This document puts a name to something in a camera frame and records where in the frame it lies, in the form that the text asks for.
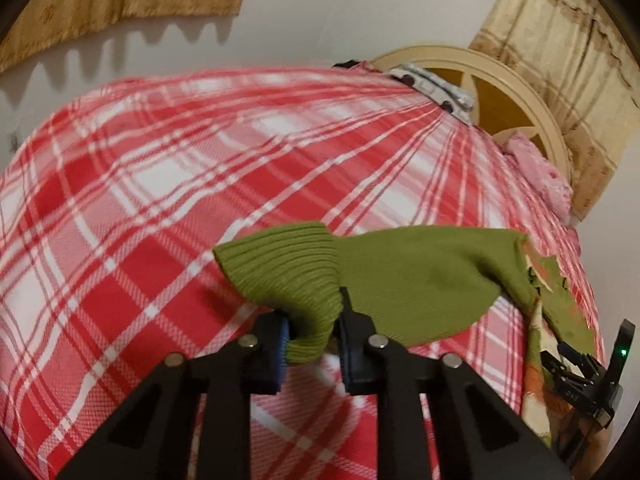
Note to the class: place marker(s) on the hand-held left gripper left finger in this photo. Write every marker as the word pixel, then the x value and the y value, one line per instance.
pixel 281 352

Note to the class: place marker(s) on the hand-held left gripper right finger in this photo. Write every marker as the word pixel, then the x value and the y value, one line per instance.
pixel 347 347

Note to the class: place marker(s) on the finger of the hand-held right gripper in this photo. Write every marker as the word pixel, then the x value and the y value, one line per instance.
pixel 572 351
pixel 556 367

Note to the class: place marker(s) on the green knit sweater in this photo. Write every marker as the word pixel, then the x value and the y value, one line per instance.
pixel 410 280

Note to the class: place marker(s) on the person's right forearm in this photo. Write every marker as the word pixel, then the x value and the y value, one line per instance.
pixel 592 447

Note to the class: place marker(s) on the pink bed sheet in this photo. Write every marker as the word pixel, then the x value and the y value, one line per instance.
pixel 574 240

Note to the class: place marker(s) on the pink pillow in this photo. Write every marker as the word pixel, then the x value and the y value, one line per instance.
pixel 542 172

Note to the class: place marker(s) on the red plaid blanket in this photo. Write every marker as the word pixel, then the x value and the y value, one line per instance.
pixel 165 175

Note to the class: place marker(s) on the cream round headboard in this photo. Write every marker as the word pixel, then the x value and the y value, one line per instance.
pixel 505 97

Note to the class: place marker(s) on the grey patterned pillow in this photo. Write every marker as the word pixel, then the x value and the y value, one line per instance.
pixel 435 87

